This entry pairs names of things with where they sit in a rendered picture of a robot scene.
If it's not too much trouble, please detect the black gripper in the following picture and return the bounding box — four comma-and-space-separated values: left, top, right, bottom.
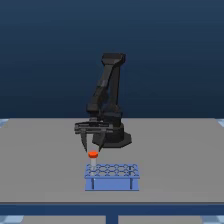
73, 121, 114, 154

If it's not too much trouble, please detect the centrifuge tube with orange cap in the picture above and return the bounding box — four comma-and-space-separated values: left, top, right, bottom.
87, 150, 99, 176

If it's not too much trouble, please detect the blue tube rack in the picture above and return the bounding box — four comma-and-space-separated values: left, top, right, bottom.
83, 163, 140, 192

